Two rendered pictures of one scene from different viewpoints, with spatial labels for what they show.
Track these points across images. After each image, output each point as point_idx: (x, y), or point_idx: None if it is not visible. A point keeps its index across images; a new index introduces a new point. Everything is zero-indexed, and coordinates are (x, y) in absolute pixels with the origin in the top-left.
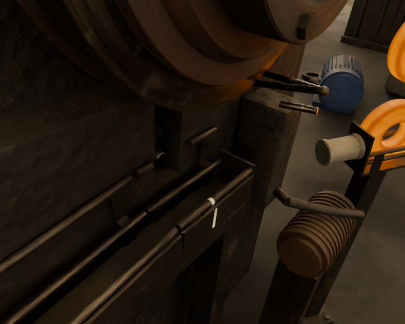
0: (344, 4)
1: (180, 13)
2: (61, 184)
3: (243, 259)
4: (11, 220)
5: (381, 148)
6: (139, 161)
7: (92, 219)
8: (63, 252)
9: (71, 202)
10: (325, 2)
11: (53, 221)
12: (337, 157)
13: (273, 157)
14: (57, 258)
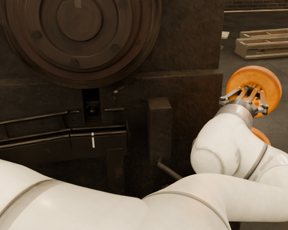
0: (110, 58)
1: (38, 54)
2: (38, 102)
3: None
4: (20, 107)
5: None
6: (74, 107)
7: (51, 122)
8: (39, 129)
9: (41, 111)
10: (89, 56)
11: (34, 115)
12: None
13: (149, 133)
14: (36, 130)
